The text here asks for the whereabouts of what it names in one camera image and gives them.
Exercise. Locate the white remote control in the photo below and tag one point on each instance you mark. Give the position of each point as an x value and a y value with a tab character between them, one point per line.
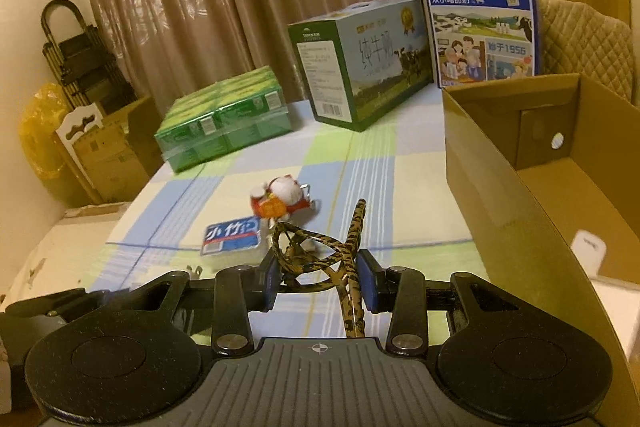
590	252

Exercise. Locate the blue and white tissue packet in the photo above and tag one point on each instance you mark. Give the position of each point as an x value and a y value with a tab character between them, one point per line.
230	237

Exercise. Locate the black folding ladder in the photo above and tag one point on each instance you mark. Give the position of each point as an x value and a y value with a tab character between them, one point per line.
85	57

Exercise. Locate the plaid bed sheet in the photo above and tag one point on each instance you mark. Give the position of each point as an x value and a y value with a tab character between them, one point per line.
390	187

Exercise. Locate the printed brown carton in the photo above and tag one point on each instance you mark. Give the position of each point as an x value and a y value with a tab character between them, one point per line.
110	162

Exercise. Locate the brown curtain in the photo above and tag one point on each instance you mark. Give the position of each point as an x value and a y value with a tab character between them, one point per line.
200	7

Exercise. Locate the flat cardboard sheet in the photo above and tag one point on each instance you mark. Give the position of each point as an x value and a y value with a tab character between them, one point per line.
95	210

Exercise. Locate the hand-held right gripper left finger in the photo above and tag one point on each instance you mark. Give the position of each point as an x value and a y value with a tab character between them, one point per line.
270	277

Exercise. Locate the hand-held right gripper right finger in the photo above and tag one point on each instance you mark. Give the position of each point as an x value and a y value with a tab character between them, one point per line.
365	279

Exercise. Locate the plain brown cardboard box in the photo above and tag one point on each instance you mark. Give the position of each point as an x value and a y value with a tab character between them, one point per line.
145	127

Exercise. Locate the blue milk carton box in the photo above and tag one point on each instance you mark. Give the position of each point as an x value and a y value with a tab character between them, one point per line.
480	7

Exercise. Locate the beige quilted chair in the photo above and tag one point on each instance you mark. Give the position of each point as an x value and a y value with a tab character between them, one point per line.
590	42

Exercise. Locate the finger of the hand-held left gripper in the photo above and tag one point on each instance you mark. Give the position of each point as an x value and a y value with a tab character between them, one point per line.
65	302

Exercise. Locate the green and white milk box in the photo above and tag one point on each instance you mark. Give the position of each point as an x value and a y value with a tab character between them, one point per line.
380	72

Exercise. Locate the yellow plastic bag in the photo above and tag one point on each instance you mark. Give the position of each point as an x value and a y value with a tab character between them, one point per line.
42	142

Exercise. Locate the green shrink-wrapped drink pack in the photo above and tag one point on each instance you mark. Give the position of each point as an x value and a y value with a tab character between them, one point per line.
220	127

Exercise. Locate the red and white cat figurine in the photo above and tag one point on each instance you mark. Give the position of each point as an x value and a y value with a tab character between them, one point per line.
282	194

